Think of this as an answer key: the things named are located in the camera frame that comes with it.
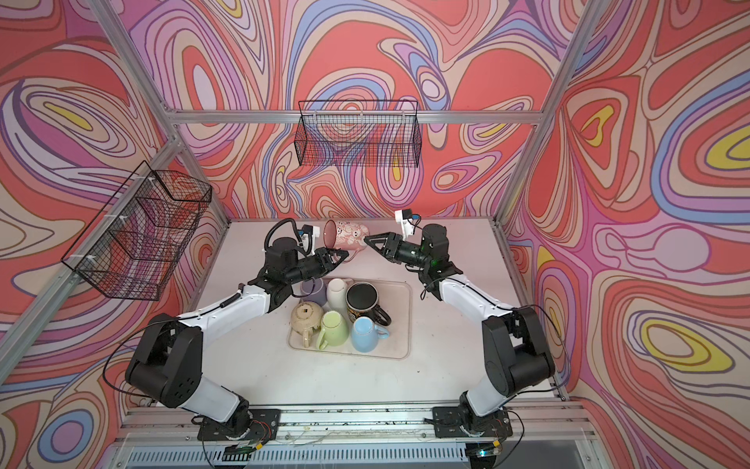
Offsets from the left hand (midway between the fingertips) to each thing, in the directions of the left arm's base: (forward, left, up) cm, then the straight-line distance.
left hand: (350, 253), depth 81 cm
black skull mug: (-10, -3, -9) cm, 13 cm away
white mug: (-5, +5, -15) cm, 16 cm away
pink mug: (+4, +1, +3) cm, 5 cm away
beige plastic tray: (0, -13, -23) cm, 27 cm away
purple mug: (-11, +9, -2) cm, 14 cm away
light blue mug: (-18, -4, -12) cm, 22 cm away
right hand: (0, -5, +3) cm, 6 cm away
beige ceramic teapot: (-13, +13, -13) cm, 23 cm away
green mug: (-17, +4, -14) cm, 22 cm away
